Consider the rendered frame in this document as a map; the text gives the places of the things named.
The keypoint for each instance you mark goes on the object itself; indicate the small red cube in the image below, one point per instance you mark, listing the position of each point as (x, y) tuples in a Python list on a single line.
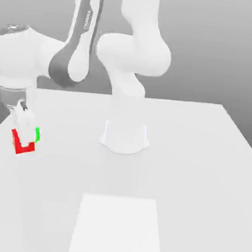
[(22, 148)]

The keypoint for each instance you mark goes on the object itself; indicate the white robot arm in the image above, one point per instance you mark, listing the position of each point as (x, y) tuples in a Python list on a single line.
[(132, 53)]

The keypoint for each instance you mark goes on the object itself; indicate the small green cube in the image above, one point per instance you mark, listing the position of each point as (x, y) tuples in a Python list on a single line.
[(37, 134)]

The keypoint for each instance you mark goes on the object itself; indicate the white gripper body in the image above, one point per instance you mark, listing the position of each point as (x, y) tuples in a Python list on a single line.
[(25, 121)]

